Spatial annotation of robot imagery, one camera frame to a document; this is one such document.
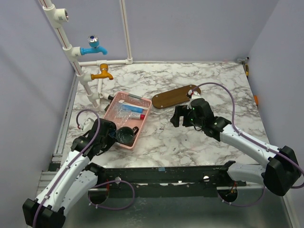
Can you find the white pvc pipe frame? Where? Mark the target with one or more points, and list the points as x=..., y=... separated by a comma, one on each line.
x=56, y=18

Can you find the toothbrush in basket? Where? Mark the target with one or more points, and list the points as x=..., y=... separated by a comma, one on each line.
x=134, y=96

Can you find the dark green ceramic mug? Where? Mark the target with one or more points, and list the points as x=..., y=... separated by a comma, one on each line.
x=126, y=135

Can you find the brown oval wooden tray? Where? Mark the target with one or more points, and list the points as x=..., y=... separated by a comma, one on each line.
x=172, y=97

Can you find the orange clip on wall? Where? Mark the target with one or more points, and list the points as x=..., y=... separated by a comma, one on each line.
x=256, y=100

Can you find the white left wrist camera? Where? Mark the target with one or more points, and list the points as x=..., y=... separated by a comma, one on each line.
x=86, y=125

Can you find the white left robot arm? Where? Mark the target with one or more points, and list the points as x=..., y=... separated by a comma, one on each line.
x=50, y=208

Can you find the pink perforated plastic basket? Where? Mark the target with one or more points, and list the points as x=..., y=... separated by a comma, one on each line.
x=122, y=97

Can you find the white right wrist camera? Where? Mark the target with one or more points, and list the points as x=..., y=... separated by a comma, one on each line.
x=192, y=95

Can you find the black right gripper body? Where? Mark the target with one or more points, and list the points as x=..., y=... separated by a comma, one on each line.
x=197, y=122

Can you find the orange plastic faucet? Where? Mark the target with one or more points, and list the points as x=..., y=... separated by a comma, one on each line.
x=103, y=73

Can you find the blue plastic faucet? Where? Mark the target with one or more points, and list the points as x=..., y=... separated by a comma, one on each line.
x=95, y=47

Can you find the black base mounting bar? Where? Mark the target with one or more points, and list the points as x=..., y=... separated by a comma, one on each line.
x=159, y=182

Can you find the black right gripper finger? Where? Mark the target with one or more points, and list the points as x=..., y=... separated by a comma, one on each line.
x=187, y=116
x=178, y=112

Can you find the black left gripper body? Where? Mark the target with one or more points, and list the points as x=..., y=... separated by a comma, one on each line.
x=107, y=141

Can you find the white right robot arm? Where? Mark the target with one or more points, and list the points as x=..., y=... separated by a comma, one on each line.
x=277, y=168

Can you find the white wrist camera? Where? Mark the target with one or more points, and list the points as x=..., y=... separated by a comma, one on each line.
x=192, y=95
x=86, y=125

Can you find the black t-handle valve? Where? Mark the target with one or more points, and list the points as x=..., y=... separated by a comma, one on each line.
x=110, y=99

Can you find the yellow black tool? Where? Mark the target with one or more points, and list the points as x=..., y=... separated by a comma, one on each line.
x=247, y=67

